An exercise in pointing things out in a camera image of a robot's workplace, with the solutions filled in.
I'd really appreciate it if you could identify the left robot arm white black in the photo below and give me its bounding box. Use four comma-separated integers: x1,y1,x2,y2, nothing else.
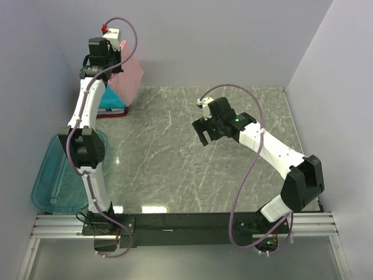
58,36,121,213

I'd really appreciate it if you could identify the pink t shirt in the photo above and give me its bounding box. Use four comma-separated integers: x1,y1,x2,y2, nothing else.
108,55,144,106

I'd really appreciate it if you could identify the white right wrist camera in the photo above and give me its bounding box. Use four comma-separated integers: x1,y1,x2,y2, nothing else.
197,97,214,120

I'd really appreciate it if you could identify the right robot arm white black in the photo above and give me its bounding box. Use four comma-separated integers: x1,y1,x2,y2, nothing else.
192,97,325,233

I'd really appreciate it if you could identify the folded dark red t shirt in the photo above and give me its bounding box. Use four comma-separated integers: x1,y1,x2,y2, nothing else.
96,107,129,118

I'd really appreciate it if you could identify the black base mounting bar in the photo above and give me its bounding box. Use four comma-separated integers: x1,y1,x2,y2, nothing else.
82,212,289,249

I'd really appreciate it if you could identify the folded teal t shirt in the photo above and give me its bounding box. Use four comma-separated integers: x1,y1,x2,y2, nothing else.
99,85,126,110

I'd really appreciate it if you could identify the aluminium extrusion rail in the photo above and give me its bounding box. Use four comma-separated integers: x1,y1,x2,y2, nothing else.
30,212,339,239

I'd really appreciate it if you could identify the folded white t shirt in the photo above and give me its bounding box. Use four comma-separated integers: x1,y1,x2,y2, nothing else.
97,108,126,115

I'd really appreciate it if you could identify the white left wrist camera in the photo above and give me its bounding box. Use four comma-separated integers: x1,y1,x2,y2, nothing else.
101,24,121,51

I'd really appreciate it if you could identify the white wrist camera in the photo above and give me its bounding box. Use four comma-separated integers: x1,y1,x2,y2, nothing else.
101,24,121,51
197,97,214,120

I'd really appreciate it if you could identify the teal transparent plastic bin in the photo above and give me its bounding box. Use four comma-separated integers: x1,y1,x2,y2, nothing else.
31,127,91,214

